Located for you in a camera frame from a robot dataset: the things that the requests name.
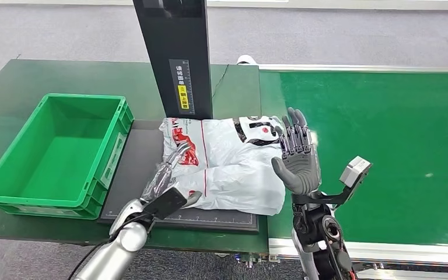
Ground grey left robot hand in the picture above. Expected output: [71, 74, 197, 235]
[141, 142, 203, 209]

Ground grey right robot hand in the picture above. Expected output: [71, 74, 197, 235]
[271, 107, 322, 196]

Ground white plastic mailer package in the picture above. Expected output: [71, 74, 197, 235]
[159, 115, 286, 217]

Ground black inbound scanner machine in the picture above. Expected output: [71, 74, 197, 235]
[97, 0, 260, 234]

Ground white round conveyor end cap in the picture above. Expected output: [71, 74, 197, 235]
[236, 54, 258, 67]

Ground metal fittings under table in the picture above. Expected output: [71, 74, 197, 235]
[234, 253, 283, 270]

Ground green plastic crate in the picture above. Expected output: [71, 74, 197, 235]
[0, 93, 135, 221]

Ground dark green table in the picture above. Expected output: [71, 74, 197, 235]
[0, 59, 270, 255]

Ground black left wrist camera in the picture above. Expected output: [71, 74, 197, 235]
[143, 187, 188, 222]

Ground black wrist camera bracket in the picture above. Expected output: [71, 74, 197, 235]
[291, 181, 364, 207]

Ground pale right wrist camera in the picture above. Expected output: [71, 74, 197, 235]
[339, 155, 373, 190]

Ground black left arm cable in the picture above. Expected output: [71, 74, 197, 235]
[66, 241, 106, 280]

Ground thin black table cable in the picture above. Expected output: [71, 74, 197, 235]
[211, 64, 230, 100]

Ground aluminium conveyor frame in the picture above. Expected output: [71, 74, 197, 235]
[258, 63, 448, 280]

